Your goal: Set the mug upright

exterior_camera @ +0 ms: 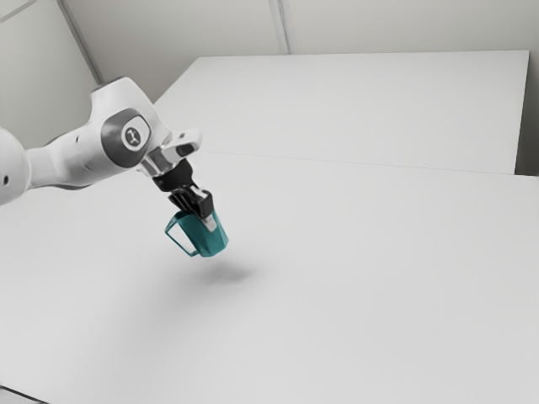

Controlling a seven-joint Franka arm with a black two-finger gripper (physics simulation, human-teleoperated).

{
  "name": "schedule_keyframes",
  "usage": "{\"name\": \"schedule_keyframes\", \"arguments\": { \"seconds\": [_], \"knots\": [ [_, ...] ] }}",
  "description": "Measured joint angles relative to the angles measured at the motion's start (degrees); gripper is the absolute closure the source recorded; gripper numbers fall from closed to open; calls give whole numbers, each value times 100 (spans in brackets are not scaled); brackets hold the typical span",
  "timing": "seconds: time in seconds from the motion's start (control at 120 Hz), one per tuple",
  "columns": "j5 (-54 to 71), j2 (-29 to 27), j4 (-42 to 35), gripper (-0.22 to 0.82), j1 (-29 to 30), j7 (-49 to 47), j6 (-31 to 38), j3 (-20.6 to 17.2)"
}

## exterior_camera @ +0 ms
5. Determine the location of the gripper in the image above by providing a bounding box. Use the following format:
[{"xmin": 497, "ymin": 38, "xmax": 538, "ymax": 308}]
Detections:
[{"xmin": 152, "ymin": 158, "xmax": 218, "ymax": 233}]

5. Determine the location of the teal faceted mug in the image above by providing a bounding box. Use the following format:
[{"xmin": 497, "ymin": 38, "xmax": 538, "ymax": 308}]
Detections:
[{"xmin": 163, "ymin": 210, "xmax": 231, "ymax": 258}]

